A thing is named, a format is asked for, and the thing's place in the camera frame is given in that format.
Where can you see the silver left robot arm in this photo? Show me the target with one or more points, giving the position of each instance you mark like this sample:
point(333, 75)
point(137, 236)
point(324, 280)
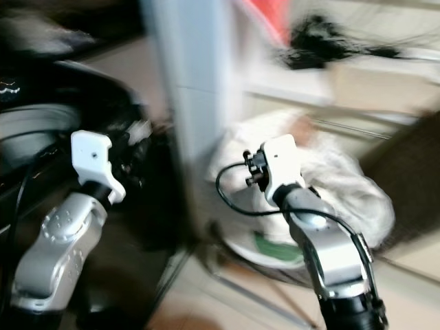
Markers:
point(56, 240)

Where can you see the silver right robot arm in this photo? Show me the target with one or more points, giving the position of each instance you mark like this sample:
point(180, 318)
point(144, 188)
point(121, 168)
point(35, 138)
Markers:
point(333, 254)

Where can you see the white clothes pile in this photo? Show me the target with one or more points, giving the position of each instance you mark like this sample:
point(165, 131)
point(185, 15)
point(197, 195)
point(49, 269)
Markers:
point(344, 185)

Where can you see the black washing machine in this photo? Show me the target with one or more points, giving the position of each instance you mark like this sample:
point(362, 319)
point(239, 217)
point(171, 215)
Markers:
point(34, 137)

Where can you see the white pillar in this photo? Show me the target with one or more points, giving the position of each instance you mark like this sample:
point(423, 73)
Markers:
point(196, 103)

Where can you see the white laundry basket green label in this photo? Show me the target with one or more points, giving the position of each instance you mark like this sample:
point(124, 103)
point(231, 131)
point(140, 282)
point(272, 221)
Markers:
point(268, 256)

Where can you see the black object on ledge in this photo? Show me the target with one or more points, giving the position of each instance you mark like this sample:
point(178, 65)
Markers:
point(320, 40)

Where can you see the brown wooden furniture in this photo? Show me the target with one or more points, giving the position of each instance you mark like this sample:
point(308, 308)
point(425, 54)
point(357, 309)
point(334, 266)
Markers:
point(405, 172)

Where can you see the red cloth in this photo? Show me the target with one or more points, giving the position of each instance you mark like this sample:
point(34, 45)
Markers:
point(268, 17)

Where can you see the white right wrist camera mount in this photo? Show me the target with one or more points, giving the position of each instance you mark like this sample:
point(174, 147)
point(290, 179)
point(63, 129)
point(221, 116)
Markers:
point(282, 165)

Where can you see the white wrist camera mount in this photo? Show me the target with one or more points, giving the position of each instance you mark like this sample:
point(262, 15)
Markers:
point(282, 165)
point(93, 159)

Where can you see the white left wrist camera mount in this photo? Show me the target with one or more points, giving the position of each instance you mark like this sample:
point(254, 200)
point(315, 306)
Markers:
point(93, 159)

